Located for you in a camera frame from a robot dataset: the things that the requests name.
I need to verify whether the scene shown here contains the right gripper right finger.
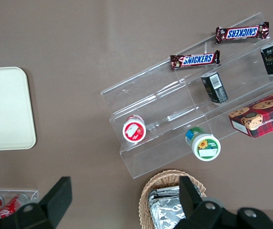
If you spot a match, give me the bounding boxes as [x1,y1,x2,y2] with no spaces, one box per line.
[176,176,237,229]

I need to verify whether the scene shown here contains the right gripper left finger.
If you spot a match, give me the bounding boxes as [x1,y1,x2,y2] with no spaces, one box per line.
[14,176,73,229]

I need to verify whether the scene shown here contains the light wicker basket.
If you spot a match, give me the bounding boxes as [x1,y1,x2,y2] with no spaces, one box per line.
[138,169,207,229]

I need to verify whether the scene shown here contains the beige plastic tray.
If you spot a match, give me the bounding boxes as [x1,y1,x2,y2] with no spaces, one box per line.
[0,66,37,152]

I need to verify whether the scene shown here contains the clear acrylic bottle rack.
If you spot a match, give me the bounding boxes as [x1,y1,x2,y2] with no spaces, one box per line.
[0,189,40,203]

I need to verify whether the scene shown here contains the silver foil-wrapped pack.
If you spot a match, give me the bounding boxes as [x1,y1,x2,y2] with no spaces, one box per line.
[147,185,202,229]

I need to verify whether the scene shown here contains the green sunflower lid cup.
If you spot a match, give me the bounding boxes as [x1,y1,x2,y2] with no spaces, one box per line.
[185,126,221,162]

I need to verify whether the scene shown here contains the red lid yogurt cup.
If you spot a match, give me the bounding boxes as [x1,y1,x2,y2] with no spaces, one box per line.
[122,114,147,143]

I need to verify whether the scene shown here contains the red tartan cookie box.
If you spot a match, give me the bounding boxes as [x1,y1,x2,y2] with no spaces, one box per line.
[228,87,273,139]

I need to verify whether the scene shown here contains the clear acrylic stepped shelf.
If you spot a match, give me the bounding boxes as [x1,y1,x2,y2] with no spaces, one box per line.
[100,11,273,179]

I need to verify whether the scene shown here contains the small black barcode box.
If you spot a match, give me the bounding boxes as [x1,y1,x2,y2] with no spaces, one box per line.
[200,72,229,104]

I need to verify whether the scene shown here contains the Snickers chocolate bar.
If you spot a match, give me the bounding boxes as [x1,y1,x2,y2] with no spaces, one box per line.
[215,21,270,44]
[170,50,221,70]

